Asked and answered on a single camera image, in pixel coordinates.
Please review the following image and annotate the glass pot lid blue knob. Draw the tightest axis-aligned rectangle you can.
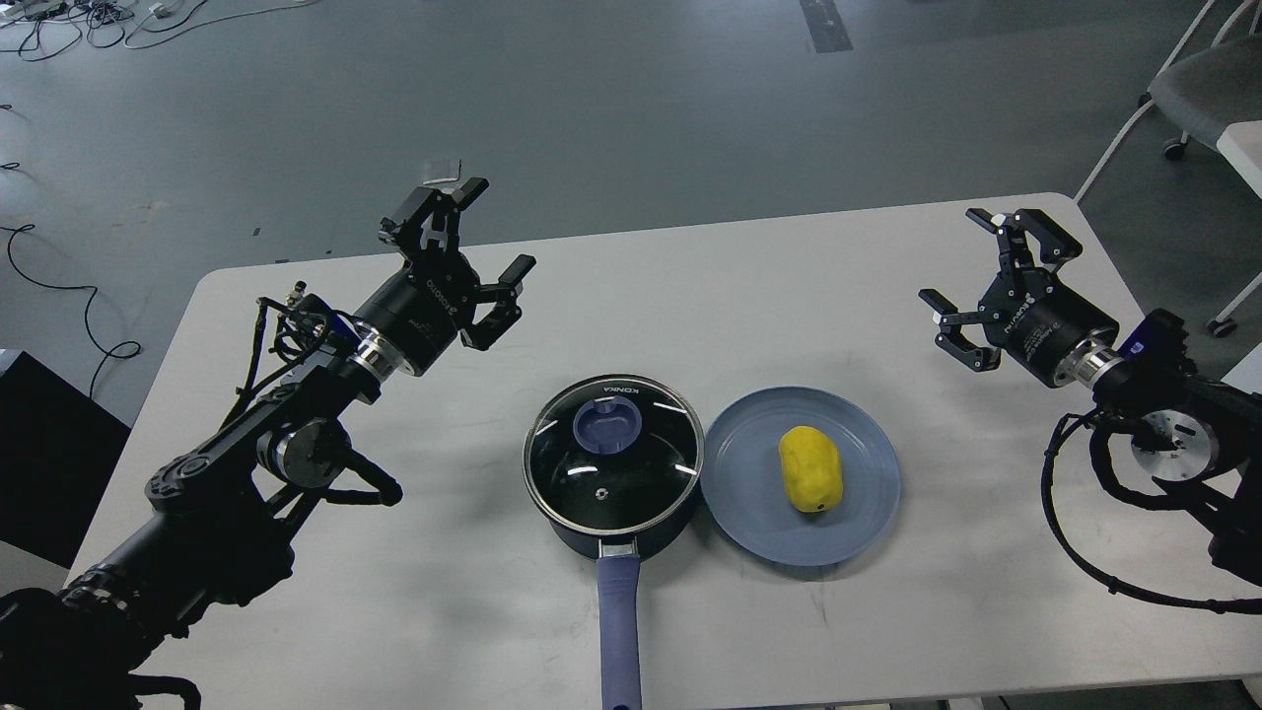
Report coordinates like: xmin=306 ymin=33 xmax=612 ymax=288
xmin=522 ymin=376 xmax=704 ymax=536

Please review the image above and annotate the black floor cable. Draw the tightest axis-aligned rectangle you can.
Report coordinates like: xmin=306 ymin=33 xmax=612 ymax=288
xmin=0 ymin=103 xmax=144 ymax=399

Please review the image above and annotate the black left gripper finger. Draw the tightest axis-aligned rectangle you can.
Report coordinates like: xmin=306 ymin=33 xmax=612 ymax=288
xmin=379 ymin=177 xmax=490 ymax=261
xmin=459 ymin=253 xmax=538 ymax=351

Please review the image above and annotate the grey office chair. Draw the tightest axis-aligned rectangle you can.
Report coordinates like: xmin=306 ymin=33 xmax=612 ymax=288
xmin=1073 ymin=0 xmax=1262 ymax=204

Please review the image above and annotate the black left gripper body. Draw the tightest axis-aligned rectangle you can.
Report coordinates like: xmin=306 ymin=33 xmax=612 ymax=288
xmin=351 ymin=243 xmax=480 ymax=380

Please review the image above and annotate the dark floor tape strip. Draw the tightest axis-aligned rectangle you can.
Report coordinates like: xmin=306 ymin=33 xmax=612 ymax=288
xmin=799 ymin=0 xmax=854 ymax=54

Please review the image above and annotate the clear floor tape piece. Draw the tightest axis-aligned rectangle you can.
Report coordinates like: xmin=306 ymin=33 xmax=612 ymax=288
xmin=420 ymin=158 xmax=463 ymax=188

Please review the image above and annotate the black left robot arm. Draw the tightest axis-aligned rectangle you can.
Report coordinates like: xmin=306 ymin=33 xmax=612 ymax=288
xmin=3 ymin=177 xmax=535 ymax=709

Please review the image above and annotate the floor cables bundle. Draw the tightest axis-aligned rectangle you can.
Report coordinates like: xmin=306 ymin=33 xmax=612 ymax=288
xmin=0 ymin=0 xmax=326 ymax=62

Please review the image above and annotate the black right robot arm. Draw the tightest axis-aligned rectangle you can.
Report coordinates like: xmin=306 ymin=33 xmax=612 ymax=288
xmin=919 ymin=207 xmax=1261 ymax=615

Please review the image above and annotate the dark blue saucepan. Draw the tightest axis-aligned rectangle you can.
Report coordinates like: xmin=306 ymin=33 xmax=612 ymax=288
xmin=522 ymin=375 xmax=705 ymax=709

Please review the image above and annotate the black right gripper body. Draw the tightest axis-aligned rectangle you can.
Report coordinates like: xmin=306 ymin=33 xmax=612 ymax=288
xmin=978 ymin=272 xmax=1121 ymax=388

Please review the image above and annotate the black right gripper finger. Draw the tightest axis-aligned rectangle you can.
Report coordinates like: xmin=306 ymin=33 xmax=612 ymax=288
xmin=965 ymin=207 xmax=1085 ymax=289
xmin=919 ymin=288 xmax=1002 ymax=373

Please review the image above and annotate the blue round plate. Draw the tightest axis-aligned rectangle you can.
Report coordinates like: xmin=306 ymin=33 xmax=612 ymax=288
xmin=700 ymin=387 xmax=902 ymax=567

